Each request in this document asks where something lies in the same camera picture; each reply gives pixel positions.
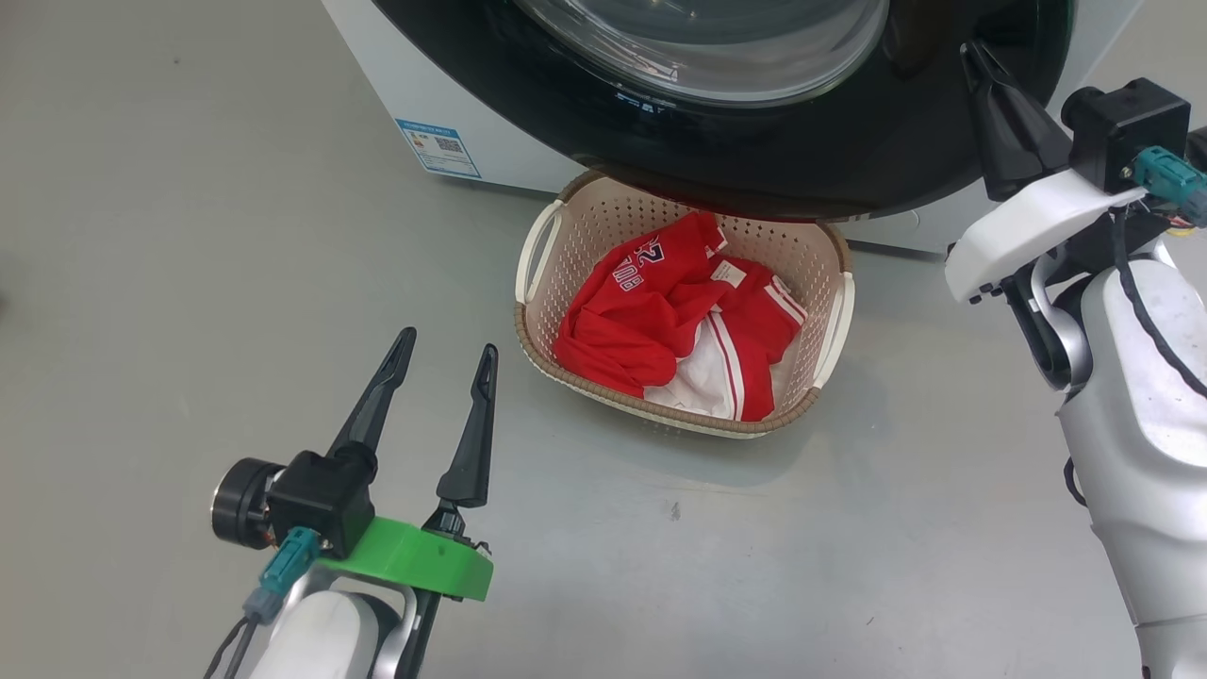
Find black round washing machine door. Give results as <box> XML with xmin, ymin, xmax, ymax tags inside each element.
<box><xmin>372</xmin><ymin>0</ymin><xmax>1076</xmax><ymax>223</ymax></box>

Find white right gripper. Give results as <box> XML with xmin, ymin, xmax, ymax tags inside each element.
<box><xmin>945</xmin><ymin>40</ymin><xmax>1147</xmax><ymax>305</ymax></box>

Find cream perforated laundry basket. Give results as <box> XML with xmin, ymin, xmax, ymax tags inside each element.
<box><xmin>514</xmin><ymin>170</ymin><xmax>856</xmax><ymax>440</ymax></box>

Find left black cable teal plug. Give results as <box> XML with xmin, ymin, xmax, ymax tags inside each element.
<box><xmin>203</xmin><ymin>526</ymin><xmax>323</xmax><ymax>679</ymax></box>

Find white washing machine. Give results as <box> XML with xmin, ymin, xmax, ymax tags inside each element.
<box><xmin>321</xmin><ymin>0</ymin><xmax>1147</xmax><ymax>256</ymax></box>

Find blue energy label sticker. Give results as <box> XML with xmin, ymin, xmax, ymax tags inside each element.
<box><xmin>396</xmin><ymin>119</ymin><xmax>482</xmax><ymax>180</ymax></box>

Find red white sports garment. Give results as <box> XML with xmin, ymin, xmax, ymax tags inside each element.
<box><xmin>554</xmin><ymin>211</ymin><xmax>809</xmax><ymax>422</ymax></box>

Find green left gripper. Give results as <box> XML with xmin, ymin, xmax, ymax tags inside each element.
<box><xmin>211</xmin><ymin>327</ymin><xmax>499</xmax><ymax>603</ymax></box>

